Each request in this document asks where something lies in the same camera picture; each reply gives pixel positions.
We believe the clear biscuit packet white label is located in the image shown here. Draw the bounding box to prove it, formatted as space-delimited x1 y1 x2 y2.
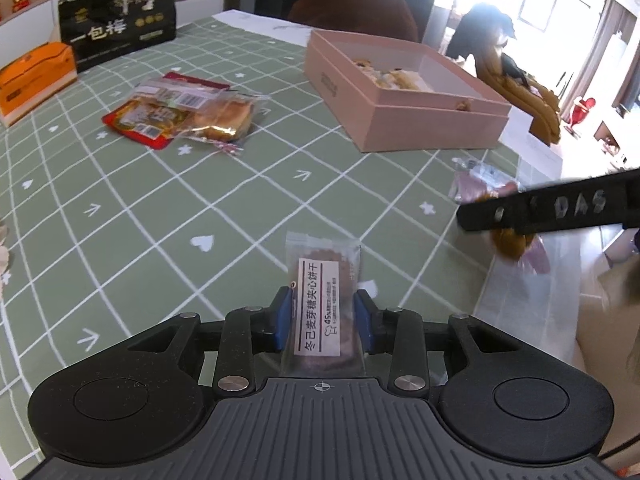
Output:
280 231 368 378

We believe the brown chair back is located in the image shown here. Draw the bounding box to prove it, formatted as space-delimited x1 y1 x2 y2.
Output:
287 0 420 43

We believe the black jacket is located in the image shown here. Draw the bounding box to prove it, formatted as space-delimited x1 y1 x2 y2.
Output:
445 2 516 78

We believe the white yellow snack packet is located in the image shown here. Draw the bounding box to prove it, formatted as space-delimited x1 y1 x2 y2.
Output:
372 67 436 93

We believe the orange carton box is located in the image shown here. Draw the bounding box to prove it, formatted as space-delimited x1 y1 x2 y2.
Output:
0 41 79 128

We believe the clear bread packet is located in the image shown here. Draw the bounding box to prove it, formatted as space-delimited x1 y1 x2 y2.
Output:
135 77 263 156

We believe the white paper sheet with writing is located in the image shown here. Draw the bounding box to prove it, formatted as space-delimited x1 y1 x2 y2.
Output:
500 110 566 181

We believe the red glass vase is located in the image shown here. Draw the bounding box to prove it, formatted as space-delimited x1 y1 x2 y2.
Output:
565 97 598 135

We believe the beige chair seat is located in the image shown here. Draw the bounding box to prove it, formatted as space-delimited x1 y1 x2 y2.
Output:
575 255 640 461

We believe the pink cardboard box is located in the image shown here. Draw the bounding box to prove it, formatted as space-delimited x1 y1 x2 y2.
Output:
304 29 513 153

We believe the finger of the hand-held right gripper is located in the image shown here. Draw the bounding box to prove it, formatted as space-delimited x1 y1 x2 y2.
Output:
456 167 640 235

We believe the red snack packet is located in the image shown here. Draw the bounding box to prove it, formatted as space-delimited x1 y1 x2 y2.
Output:
101 72 231 152

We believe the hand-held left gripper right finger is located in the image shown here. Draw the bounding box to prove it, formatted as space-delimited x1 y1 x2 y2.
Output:
352 289 521 396

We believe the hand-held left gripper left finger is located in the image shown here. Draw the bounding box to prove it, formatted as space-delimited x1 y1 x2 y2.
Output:
125 286 296 396

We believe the black plum snack bag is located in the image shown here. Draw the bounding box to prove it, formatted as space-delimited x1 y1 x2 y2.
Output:
57 0 177 73

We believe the green checked tablecloth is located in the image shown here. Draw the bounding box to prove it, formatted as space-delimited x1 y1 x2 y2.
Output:
0 15 523 480

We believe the clear purple snack packet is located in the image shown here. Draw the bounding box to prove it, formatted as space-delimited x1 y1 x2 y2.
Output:
448 156 551 276

